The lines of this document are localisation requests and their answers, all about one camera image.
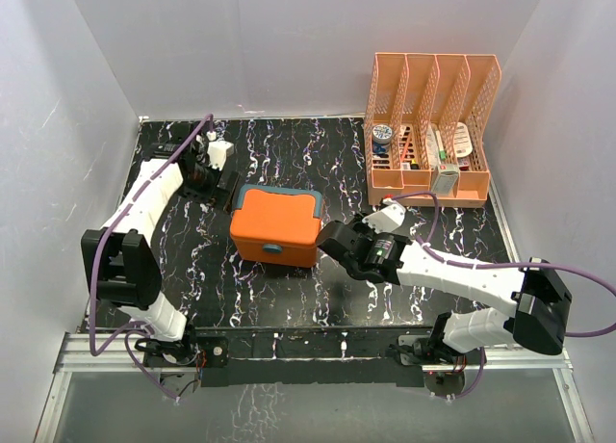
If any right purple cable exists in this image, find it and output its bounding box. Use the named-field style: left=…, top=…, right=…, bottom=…
left=384, top=191, right=616, bottom=401

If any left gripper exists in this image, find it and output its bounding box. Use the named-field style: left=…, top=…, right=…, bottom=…
left=178, top=159, right=239, bottom=215

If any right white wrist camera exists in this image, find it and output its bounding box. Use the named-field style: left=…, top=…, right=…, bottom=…
left=362, top=197, right=406, bottom=233

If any orange medicine box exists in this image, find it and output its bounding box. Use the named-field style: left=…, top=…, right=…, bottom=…
left=230, top=191, right=321, bottom=268

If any aluminium frame rail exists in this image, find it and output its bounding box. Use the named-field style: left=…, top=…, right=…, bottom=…
left=35, top=333, right=594, bottom=442

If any white pill blister pack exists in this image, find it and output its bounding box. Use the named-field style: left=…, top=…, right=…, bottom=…
left=453, top=121, right=474, bottom=158

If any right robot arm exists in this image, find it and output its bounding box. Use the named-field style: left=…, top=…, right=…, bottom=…
left=317, top=218, right=572, bottom=364

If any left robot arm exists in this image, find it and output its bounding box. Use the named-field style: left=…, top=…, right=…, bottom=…
left=81, top=138, right=239, bottom=365

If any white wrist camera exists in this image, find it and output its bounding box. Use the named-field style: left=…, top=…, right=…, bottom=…
left=362, top=197, right=406, bottom=233
left=206, top=131, right=235, bottom=170

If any teal divided tray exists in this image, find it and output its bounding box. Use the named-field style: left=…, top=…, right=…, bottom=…
left=234, top=184, right=323, bottom=218

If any peach desk file organizer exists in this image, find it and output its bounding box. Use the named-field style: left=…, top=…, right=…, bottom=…
left=364, top=52, right=501, bottom=208

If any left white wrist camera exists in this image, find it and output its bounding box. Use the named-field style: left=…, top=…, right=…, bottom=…
left=206, top=131, right=235, bottom=170

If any blue round tin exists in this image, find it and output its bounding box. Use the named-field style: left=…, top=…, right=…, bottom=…
left=372, top=123, right=394, bottom=145

